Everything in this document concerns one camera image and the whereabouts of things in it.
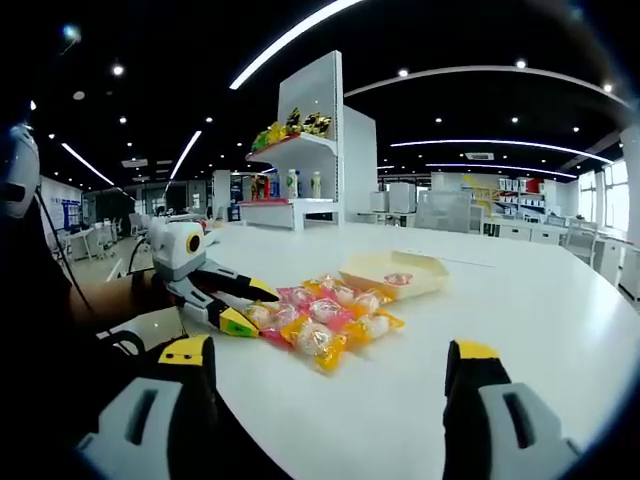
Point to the blue drink bottle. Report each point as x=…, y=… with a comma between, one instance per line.
x=275, y=186

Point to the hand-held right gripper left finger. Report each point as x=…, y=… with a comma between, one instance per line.
x=150, y=425

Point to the white green drink bottle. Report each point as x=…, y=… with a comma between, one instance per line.
x=293, y=184

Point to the black yellow snack packet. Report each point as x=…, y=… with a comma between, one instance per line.
x=317, y=125
x=294, y=120

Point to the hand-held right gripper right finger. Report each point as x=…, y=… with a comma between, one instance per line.
x=480, y=425

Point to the white yellow drink bottle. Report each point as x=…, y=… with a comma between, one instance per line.
x=316, y=185

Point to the yellow green snack packet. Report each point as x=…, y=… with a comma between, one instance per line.
x=267, y=136

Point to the storage shelf with white boxes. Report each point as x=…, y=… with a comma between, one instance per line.
x=520, y=197

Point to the white desk with drawers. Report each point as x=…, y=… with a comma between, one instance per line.
x=525, y=235

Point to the cream hexagonal bowl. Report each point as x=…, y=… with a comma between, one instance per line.
x=420, y=286

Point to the white table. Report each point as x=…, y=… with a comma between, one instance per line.
x=500, y=325

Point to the small white box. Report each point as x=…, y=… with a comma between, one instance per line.
x=379, y=202

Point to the grey mesh office chair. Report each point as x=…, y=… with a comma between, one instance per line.
x=442, y=212

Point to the white display shelf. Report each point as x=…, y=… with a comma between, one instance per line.
x=310, y=85

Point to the heap of marshmallows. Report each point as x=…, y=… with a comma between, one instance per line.
x=312, y=337

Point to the large white box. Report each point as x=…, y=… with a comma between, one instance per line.
x=402, y=197

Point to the white worn device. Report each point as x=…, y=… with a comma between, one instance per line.
x=20, y=165

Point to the pink marshmallow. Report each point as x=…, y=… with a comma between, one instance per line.
x=397, y=278

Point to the white upright panel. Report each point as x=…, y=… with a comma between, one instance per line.
x=360, y=165

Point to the blue white wall poster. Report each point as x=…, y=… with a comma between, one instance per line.
x=62, y=205

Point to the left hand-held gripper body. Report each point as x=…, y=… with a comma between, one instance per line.
x=172, y=250

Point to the ceiling air vent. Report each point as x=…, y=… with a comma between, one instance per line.
x=479, y=155

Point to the long ceiling light strip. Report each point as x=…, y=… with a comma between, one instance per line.
x=242, y=77

